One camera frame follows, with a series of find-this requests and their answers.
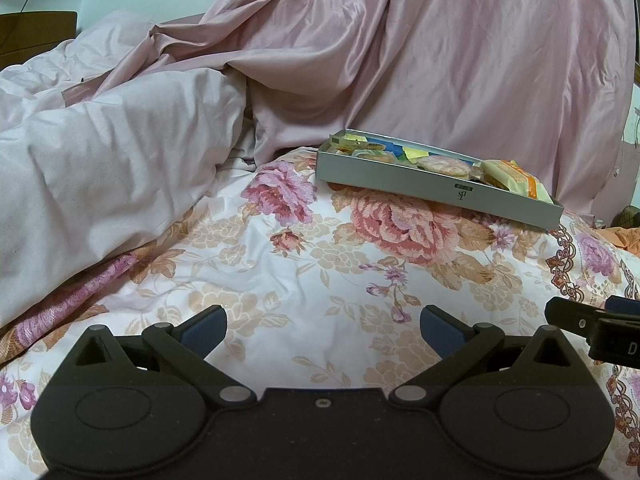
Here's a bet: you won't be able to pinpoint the brown wooden furniture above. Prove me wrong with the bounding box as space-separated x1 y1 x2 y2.
0 10 78 70

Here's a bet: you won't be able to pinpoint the small snack packets in box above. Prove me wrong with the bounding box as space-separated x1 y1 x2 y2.
345 132 481 165

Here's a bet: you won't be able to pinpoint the orange cloth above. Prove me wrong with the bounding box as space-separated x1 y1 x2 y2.
595 225 640 258

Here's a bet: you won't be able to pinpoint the dark mesh basket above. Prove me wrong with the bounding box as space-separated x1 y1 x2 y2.
614 206 640 233

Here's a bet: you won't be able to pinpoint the cream orange snack packet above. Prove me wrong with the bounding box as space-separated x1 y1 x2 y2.
480 159 555 205

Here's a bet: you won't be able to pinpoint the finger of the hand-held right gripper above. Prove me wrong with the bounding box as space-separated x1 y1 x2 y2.
604 296 640 317
545 296 607 347

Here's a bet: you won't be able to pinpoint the clear rice cracker packet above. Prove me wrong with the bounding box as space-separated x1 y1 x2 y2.
416 155 474 181

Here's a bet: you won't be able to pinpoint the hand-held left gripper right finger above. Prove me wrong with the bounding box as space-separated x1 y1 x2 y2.
390 304 572 407

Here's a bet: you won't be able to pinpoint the pink satin sheet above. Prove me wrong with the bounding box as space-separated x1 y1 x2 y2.
65 0 636 221

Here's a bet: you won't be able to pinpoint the floral bedsheet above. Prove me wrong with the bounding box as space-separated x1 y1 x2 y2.
0 147 640 480

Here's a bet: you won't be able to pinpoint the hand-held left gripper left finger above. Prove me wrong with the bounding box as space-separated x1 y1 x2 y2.
72 304 252 407

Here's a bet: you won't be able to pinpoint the pale pink duvet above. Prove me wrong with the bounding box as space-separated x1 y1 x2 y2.
0 10 261 331

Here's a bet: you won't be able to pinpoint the grey cardboard box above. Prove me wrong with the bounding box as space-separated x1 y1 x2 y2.
316 129 565 231

